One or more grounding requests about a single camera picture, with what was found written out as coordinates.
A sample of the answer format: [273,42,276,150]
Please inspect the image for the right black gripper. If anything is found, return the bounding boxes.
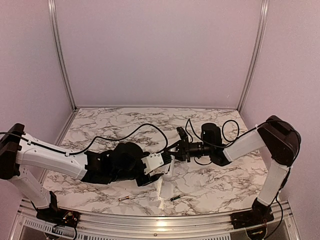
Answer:
[164,136,213,162]

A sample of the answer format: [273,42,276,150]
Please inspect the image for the white remote control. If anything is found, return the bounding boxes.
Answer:
[150,159,175,180]

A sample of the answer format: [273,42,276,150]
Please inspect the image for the gold AAA battery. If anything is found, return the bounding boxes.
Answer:
[118,196,135,202]

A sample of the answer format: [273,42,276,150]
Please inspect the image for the black green AAA battery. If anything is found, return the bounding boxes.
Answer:
[170,195,181,201]

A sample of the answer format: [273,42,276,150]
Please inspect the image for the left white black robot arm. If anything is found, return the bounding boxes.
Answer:
[0,123,166,223]

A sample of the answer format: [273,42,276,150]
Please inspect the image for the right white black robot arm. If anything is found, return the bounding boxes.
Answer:
[164,115,302,224]

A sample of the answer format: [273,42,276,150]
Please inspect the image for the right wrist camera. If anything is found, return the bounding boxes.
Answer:
[176,126,189,143]

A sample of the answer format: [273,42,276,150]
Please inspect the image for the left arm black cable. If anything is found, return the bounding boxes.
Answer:
[0,123,168,158]

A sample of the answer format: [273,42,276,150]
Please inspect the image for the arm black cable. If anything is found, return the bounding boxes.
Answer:
[0,123,168,158]
[185,118,261,166]

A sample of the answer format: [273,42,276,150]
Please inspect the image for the front aluminium rail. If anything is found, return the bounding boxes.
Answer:
[8,199,301,240]

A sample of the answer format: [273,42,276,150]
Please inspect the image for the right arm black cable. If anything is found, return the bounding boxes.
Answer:
[185,118,261,166]

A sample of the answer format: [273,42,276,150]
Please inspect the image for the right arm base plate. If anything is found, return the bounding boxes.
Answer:
[230,209,275,229]

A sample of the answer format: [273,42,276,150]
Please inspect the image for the right aluminium frame post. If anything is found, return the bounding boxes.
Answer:
[237,0,270,113]

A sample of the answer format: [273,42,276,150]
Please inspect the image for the aluminium frame post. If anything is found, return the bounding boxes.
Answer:
[47,0,77,112]
[237,0,270,113]

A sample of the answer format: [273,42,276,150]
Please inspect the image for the left aluminium frame post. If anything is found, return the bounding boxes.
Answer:
[47,0,77,112]

